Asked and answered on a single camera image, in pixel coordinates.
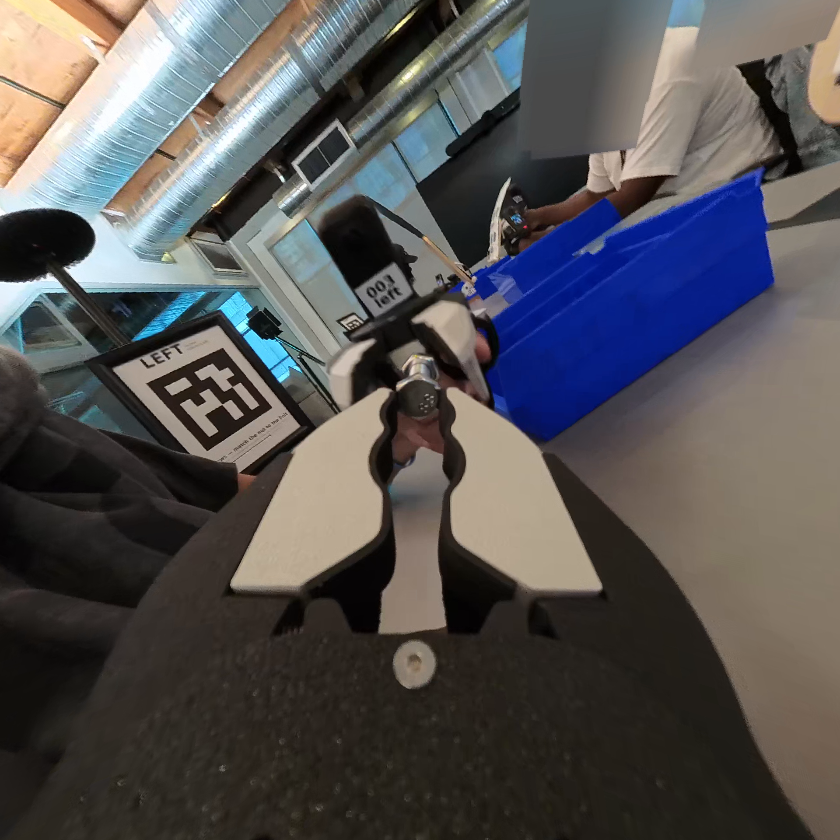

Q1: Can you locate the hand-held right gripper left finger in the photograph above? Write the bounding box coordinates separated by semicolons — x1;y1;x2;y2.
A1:
230;388;399;636

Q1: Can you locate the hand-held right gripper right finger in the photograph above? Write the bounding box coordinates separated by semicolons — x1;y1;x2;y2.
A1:
438;387;605;636

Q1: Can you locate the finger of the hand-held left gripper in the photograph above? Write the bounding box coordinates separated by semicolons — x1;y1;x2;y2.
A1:
410;305;493;404
327;340;389;411

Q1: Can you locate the short thick steel bolt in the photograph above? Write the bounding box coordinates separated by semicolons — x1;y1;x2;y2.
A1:
395;367;441;420

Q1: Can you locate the blue plastic bin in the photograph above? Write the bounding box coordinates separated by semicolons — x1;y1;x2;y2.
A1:
472;197;624;309
486;167;775;442

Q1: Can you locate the person's left hand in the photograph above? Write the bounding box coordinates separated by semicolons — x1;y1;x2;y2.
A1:
394;417;455;466

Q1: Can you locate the document stand with black board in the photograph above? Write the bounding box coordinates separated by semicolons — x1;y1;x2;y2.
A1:
371;200;480;296

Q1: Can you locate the white air vent grille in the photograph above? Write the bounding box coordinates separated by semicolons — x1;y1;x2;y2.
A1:
292;118;358;191

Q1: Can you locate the black display screen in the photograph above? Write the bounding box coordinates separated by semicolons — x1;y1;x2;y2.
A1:
416;118;592;263

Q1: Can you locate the white sheet with yellow mark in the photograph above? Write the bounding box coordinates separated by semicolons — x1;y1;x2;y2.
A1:
491;177;514;257

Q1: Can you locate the framed marker sign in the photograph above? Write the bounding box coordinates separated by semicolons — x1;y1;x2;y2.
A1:
85;311;316;475

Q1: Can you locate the black video bar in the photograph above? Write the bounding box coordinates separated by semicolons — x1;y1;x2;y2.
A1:
446;108;522;158

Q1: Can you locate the black round disc on pole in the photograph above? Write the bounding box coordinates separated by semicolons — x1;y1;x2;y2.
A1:
0;209;132;349

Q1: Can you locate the hanging denim jacket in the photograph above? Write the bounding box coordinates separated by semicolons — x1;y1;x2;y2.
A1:
738;46;840;175

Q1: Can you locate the large silver air duct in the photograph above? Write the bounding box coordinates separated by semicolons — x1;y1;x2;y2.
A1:
0;0;316;211

